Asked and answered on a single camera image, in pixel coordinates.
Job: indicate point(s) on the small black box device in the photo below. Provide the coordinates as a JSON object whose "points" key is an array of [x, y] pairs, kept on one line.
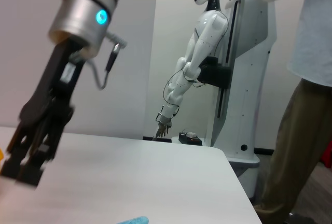
{"points": [[190, 138]]}

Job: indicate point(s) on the blue scissors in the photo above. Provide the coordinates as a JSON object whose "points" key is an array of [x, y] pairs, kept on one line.
{"points": [[135, 220]]}

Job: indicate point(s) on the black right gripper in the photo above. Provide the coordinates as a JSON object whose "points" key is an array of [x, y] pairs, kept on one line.
{"points": [[57, 91]]}

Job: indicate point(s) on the white humanoid robot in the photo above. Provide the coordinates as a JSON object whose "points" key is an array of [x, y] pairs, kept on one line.
{"points": [[205, 42]]}

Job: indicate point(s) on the red object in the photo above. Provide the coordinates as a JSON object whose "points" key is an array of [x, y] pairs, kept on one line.
{"points": [[327, 154]]}

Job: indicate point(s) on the standing person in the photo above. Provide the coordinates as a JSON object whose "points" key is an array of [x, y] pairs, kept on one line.
{"points": [[311, 53]]}

